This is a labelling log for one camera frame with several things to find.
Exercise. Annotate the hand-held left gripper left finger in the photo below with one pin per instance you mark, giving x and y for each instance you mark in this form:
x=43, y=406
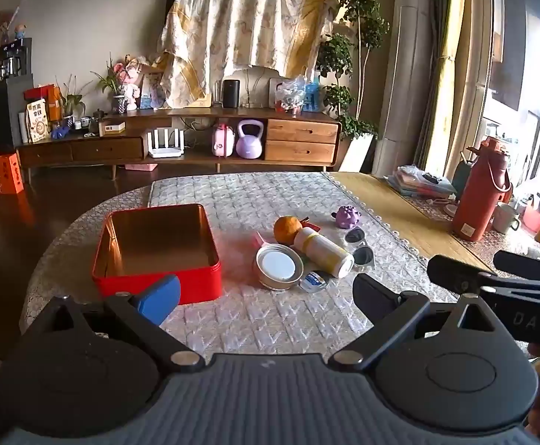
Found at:
x=158, y=299

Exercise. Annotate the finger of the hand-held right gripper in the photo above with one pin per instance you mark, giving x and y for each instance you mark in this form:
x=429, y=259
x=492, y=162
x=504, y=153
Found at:
x=525, y=262
x=455, y=273

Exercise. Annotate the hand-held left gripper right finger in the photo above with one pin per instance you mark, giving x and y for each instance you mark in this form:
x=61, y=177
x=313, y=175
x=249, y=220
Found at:
x=372, y=294

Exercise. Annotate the red tin box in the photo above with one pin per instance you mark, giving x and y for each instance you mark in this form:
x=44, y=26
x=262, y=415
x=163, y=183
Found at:
x=195, y=282

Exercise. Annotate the white sunglasses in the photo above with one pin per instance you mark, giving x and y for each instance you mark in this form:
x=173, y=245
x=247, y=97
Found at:
x=358, y=248

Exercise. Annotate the small blue white packet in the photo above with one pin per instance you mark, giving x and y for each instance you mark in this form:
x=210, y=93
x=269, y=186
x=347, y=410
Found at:
x=314, y=282

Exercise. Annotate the white bottle yellow label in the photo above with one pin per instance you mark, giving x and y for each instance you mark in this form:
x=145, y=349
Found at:
x=321, y=250

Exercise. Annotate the purple toy figure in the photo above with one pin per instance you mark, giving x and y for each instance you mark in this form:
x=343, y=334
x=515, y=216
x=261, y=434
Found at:
x=347, y=217

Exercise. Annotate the red foil packet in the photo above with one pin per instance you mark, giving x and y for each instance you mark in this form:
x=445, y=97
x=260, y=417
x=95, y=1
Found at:
x=310, y=225

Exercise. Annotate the orange fruit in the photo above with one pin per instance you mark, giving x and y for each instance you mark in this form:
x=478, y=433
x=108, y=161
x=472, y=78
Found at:
x=287, y=229

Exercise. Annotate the red container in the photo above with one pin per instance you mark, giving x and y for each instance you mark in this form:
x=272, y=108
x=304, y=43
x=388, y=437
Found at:
x=536, y=215

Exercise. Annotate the white mug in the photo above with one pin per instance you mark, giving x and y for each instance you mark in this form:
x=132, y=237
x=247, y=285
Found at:
x=505, y=218

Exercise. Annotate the white saucer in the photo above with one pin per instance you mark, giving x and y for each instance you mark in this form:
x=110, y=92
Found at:
x=450, y=209

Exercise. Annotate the yellow bamboo mat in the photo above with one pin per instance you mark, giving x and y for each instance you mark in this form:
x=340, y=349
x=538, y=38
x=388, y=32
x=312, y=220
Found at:
x=413, y=213

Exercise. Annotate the red thermos jug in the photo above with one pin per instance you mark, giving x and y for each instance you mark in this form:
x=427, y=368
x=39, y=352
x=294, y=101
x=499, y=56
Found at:
x=478, y=190

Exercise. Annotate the dark green kettle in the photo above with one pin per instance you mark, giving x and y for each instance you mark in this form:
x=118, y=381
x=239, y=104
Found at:
x=460, y=174

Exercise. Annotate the stack of books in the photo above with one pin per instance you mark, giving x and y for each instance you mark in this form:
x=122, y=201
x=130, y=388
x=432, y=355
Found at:
x=418, y=181

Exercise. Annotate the quilted grey mat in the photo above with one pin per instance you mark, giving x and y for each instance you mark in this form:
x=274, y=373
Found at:
x=260, y=315

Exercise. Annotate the grey lace tablecloth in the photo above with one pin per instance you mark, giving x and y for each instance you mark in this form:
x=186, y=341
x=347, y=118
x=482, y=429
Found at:
x=56, y=259

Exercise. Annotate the flat pink box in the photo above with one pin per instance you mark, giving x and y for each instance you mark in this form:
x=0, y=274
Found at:
x=137, y=167

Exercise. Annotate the white router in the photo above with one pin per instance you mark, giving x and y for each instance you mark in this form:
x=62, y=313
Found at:
x=166, y=144

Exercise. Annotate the wooden TV cabinet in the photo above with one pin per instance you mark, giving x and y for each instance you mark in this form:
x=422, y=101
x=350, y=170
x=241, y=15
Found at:
x=297, y=148

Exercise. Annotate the pink mini suitcase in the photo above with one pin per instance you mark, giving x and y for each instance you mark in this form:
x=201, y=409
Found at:
x=223, y=141

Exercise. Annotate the cream small box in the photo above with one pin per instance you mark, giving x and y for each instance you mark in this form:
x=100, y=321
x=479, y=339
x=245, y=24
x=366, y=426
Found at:
x=111, y=127

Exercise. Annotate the purple kettlebell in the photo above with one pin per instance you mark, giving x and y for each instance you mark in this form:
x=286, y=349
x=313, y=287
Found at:
x=250, y=141

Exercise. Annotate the blue toy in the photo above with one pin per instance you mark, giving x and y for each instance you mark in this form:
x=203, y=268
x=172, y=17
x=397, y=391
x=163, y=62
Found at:
x=58, y=132

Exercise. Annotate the plant in striped vase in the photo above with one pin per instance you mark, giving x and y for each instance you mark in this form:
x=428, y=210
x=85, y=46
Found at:
x=117, y=102

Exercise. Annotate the orange cardboard box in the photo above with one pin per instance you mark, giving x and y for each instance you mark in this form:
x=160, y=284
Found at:
x=0, y=174

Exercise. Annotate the covered floor air conditioner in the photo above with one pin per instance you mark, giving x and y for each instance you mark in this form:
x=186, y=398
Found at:
x=404, y=69

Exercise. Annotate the clear glass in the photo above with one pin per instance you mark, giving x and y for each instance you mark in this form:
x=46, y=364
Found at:
x=217, y=93

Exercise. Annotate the small potted plant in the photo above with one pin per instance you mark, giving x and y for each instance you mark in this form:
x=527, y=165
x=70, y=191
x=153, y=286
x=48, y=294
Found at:
x=72, y=102

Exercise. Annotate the clear plastic bag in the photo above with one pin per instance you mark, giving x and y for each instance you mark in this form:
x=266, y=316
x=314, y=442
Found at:
x=290, y=95

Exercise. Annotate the pink plush doll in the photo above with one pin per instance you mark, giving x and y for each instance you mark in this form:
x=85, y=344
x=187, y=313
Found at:
x=128, y=85

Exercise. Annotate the cereal box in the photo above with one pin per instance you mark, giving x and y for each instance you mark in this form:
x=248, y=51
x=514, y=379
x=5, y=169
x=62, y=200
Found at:
x=37, y=120

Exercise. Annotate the yellow curtain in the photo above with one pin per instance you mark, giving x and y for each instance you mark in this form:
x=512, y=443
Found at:
x=455, y=55

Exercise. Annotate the black speaker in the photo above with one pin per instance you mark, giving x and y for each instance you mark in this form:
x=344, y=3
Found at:
x=231, y=92

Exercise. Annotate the orange gift bag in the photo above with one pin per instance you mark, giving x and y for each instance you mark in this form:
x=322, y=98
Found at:
x=49, y=95

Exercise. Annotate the tall potted plant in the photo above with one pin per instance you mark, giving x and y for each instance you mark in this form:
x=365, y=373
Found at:
x=358, y=55

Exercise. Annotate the black coffee machine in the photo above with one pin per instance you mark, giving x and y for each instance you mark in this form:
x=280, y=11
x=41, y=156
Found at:
x=14, y=58

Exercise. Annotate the floral sheet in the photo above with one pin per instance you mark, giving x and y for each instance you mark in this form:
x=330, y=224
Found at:
x=232, y=23

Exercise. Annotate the small figurine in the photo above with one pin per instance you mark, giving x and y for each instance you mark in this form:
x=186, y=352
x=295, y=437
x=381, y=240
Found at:
x=19, y=31

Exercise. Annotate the white picture frame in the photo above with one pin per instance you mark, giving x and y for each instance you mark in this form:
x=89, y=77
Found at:
x=275, y=88

